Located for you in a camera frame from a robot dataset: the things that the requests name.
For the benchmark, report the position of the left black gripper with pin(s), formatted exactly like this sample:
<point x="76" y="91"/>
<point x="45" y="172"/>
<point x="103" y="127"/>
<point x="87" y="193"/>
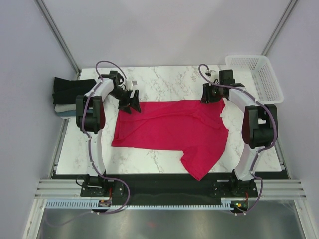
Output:
<point x="132" y="102"/>

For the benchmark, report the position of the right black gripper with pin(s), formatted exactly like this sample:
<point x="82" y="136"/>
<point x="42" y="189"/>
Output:
<point x="207" y="97"/>

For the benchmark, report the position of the red t shirt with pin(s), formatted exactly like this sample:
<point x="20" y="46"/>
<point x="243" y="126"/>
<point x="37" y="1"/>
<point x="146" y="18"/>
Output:
<point x="190" y="126"/>

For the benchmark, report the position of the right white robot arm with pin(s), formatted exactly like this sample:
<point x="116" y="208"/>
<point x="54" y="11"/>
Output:
<point x="259" y="125"/>

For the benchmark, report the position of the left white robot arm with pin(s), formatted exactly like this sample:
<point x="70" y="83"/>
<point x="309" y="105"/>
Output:
<point x="91" y="119"/>

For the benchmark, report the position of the white plastic basket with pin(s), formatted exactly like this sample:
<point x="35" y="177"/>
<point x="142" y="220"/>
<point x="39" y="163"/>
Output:
<point x="262" y="80"/>

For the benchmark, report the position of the folded blue t shirt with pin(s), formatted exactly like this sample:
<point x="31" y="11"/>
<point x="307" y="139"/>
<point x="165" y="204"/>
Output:
<point x="69" y="113"/>

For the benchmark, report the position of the folded black t shirt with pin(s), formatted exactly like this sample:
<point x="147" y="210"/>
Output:
<point x="66" y="91"/>

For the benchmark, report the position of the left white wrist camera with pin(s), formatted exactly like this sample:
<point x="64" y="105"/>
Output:
<point x="131" y="85"/>

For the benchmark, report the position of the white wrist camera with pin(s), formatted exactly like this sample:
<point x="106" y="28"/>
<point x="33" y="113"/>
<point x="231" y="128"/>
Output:
<point x="211" y="73"/>
<point x="131" y="85"/>

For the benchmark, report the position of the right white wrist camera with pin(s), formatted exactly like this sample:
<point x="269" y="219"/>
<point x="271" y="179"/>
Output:
<point x="211" y="73"/>

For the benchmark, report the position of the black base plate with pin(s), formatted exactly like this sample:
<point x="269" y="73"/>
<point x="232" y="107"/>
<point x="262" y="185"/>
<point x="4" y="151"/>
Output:
<point x="162" y="187"/>

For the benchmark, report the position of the white slotted cable duct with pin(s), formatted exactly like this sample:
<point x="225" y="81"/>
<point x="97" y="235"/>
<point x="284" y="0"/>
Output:
<point x="143" y="204"/>

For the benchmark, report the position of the aluminium rail profile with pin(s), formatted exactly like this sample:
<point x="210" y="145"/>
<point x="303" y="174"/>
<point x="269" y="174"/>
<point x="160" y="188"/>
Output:
<point x="57" y="189"/>

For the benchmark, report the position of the right aluminium frame post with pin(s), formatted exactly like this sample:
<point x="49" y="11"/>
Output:
<point x="279" y="26"/>

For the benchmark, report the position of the aluminium frame post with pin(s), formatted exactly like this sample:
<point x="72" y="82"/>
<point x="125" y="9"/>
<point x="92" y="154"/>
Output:
<point x="57" y="34"/>
<point x="279" y="26"/>

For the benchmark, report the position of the left aluminium frame post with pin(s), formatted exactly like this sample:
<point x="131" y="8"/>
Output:
<point x="57" y="34"/>

